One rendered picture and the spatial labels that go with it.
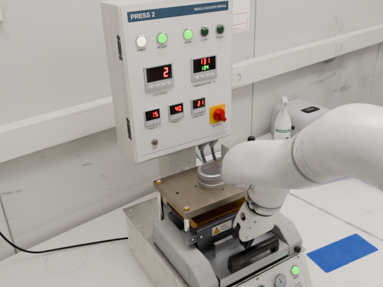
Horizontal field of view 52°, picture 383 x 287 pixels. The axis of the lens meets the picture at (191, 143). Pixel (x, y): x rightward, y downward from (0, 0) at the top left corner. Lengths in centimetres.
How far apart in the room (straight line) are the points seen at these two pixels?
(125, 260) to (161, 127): 52
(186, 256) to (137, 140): 33
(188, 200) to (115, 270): 46
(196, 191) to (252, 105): 102
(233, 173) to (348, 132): 32
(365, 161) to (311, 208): 117
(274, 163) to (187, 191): 40
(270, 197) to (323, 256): 61
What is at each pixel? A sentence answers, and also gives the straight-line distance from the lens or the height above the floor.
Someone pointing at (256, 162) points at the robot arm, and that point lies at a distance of 71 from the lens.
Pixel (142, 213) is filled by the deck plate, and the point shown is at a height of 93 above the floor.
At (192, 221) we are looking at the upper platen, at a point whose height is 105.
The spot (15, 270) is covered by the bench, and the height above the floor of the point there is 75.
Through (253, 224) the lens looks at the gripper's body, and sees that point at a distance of 92.
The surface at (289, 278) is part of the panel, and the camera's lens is 114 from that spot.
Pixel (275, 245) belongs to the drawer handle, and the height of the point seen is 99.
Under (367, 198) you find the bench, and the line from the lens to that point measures 176.
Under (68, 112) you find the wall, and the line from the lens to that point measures 137.
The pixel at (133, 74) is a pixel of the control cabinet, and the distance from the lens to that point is 101.
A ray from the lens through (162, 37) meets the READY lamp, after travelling 101.
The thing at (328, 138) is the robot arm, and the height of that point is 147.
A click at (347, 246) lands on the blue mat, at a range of 149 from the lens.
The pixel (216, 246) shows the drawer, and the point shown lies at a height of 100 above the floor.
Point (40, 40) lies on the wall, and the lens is 134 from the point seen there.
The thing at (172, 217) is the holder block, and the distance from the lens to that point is 115.
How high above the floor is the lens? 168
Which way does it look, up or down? 26 degrees down
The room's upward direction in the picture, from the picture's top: 2 degrees counter-clockwise
